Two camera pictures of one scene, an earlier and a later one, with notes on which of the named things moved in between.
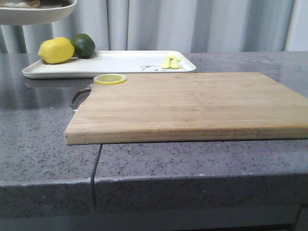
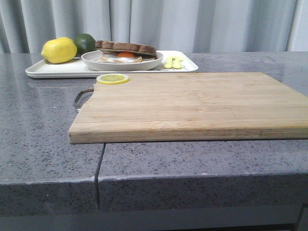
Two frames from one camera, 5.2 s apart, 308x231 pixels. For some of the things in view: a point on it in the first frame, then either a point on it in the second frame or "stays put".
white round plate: (47, 11) → (89, 59)
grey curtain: (171, 25) stays put
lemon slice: (109, 79) stays put
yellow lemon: (56, 50) stays put
